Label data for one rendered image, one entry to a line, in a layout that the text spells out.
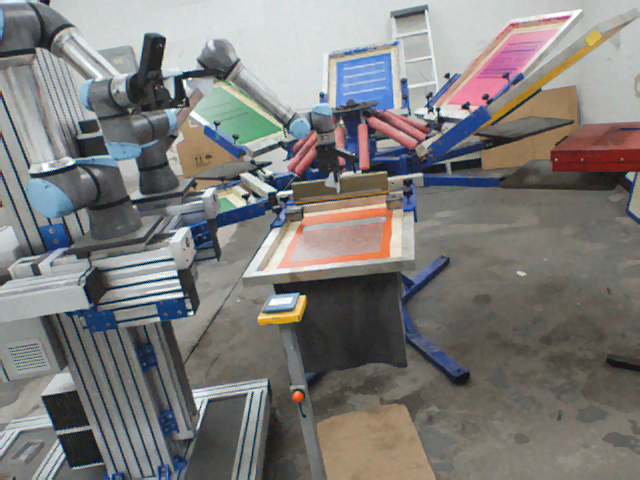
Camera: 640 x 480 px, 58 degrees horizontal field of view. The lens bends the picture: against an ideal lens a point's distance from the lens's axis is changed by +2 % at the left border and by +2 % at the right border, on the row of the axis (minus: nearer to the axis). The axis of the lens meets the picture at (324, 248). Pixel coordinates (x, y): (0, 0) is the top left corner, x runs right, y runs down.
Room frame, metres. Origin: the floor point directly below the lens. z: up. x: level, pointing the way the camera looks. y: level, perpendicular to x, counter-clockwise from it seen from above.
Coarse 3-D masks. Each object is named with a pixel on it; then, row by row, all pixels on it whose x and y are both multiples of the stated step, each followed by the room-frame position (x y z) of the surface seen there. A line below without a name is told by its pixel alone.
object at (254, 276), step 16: (304, 208) 2.49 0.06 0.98; (320, 208) 2.47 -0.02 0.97; (336, 208) 2.46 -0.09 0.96; (288, 224) 2.35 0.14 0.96; (272, 240) 2.09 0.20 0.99; (256, 256) 1.95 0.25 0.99; (400, 256) 1.70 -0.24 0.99; (256, 272) 1.79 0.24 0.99; (272, 272) 1.77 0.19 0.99; (288, 272) 1.74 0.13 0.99; (304, 272) 1.73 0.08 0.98; (320, 272) 1.72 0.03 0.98; (336, 272) 1.71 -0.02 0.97; (352, 272) 1.70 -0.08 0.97; (368, 272) 1.69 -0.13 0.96; (384, 272) 1.68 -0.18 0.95
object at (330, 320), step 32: (288, 288) 1.84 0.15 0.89; (320, 288) 1.81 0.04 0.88; (352, 288) 1.80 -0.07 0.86; (384, 288) 1.78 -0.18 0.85; (320, 320) 1.82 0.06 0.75; (352, 320) 1.81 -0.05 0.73; (384, 320) 1.78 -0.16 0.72; (320, 352) 1.84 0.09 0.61; (352, 352) 1.81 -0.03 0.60; (384, 352) 1.80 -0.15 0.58
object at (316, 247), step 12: (312, 216) 2.42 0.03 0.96; (324, 216) 2.39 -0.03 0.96; (336, 216) 2.36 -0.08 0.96; (300, 228) 2.28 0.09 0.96; (336, 228) 2.19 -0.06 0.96; (300, 240) 2.13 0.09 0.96; (312, 240) 2.11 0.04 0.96; (324, 240) 2.08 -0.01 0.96; (336, 240) 2.05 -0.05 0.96; (288, 252) 2.02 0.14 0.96; (300, 252) 2.00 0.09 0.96; (312, 252) 1.97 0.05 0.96; (324, 252) 1.95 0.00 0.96; (288, 264) 1.90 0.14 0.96; (300, 264) 1.88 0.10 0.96; (312, 264) 1.86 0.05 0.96
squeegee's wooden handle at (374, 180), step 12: (312, 180) 2.32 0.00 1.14; (324, 180) 2.30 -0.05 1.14; (348, 180) 2.28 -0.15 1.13; (360, 180) 2.27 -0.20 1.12; (372, 180) 2.26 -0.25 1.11; (384, 180) 2.25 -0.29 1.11; (300, 192) 2.32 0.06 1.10; (312, 192) 2.31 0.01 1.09; (324, 192) 2.30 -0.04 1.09; (336, 192) 2.29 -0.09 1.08
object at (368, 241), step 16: (368, 208) 2.38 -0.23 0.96; (384, 208) 2.34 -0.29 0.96; (368, 224) 2.17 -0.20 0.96; (384, 224) 2.14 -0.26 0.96; (352, 240) 2.02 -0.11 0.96; (368, 240) 1.99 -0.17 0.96; (384, 240) 1.96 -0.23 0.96; (336, 256) 1.89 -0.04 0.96; (352, 256) 1.86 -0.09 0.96; (368, 256) 1.83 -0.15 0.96; (384, 256) 1.81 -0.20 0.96
